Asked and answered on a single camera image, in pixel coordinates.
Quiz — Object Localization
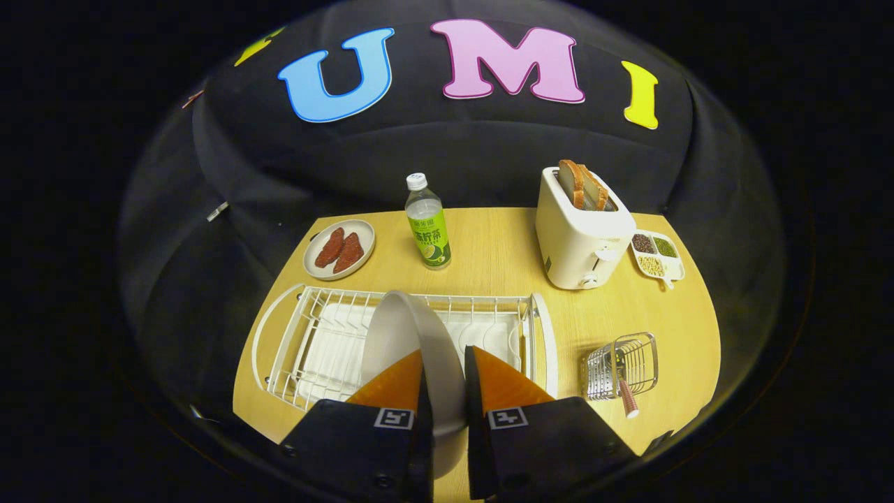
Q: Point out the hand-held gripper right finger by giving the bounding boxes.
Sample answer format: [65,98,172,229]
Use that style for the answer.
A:
[464,345,636,500]

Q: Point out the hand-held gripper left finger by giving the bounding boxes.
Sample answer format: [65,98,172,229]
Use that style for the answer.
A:
[279,348,434,503]

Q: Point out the metal spoon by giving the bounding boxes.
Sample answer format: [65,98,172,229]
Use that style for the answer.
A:
[615,349,640,420]

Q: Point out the white wire dish rack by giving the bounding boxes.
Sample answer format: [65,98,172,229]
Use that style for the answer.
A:
[251,283,559,413]

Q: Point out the white plate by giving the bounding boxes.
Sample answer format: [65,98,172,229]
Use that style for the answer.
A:
[360,290,467,479]

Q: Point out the metal wire basket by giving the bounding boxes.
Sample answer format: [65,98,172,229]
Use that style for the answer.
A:
[581,332,659,402]

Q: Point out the small beige plate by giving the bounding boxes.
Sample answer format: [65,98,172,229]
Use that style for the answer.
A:
[303,219,376,282]

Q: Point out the white divided bean dish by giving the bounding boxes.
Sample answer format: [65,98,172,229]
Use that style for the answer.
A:
[630,229,686,290]

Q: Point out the red sausage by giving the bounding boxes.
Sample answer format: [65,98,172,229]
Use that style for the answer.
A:
[332,232,365,274]
[314,227,345,269]

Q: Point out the white toaster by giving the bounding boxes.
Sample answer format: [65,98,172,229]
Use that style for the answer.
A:
[535,166,638,291]

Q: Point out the green label drink bottle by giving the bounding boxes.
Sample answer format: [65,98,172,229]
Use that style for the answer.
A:
[405,173,452,270]

